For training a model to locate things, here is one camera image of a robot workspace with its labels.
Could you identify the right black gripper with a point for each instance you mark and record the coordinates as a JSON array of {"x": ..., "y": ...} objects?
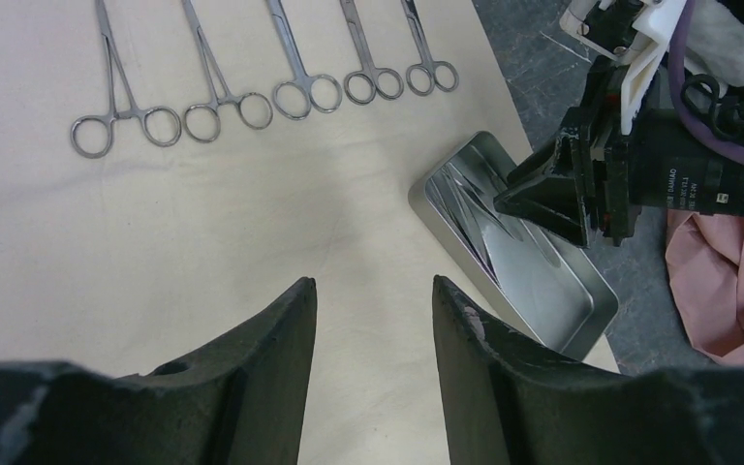
[{"x": 578, "y": 183}]

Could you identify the steel forceps in tray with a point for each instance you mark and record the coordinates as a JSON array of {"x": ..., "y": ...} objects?
[{"x": 449, "y": 194}]

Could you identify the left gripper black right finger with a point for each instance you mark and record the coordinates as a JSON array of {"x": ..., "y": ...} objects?
[{"x": 507, "y": 399}]

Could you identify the beige cloth wrap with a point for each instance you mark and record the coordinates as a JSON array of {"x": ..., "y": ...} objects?
[{"x": 123, "y": 263}]

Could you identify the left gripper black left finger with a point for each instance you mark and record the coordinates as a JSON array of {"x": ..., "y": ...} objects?
[{"x": 238, "y": 399}]

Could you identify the metal instrument tray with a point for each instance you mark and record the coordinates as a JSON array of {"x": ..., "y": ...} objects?
[{"x": 548, "y": 289}]

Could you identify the pink crumpled cloth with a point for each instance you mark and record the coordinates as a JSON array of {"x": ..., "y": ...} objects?
[{"x": 705, "y": 265}]

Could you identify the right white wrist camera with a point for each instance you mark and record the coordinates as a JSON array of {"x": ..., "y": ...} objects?
[{"x": 633, "y": 34}]

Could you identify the steel forceps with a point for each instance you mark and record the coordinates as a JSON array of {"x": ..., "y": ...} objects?
[
  {"x": 449, "y": 194},
  {"x": 122, "y": 104},
  {"x": 219, "y": 92}
]

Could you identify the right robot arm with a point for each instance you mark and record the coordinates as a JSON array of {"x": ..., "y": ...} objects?
[{"x": 671, "y": 168}]

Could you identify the steel scissors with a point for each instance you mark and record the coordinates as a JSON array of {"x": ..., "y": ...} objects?
[
  {"x": 369, "y": 71},
  {"x": 302, "y": 81},
  {"x": 427, "y": 64}
]

